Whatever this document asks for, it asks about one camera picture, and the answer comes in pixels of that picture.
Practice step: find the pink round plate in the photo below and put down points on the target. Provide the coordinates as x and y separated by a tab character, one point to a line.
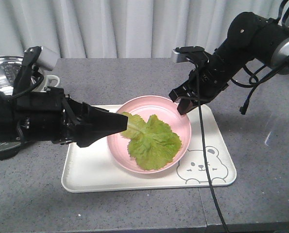
145	106

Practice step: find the green lettuce leaf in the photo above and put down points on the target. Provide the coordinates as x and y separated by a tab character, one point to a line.
152	143

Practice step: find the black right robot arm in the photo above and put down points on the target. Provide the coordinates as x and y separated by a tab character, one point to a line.
249	37

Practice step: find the cream bear serving tray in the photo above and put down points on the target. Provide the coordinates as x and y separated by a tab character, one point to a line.
94	169

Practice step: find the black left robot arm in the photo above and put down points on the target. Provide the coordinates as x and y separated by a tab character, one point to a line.
6	118

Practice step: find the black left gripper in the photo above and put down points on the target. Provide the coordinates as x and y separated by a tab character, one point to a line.
51	116

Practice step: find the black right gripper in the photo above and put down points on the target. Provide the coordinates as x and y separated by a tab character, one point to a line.
201	85

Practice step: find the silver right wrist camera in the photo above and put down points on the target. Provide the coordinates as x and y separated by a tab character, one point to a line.
182	54

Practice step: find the white electric cooking pot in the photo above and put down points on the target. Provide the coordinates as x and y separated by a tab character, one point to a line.
36	81

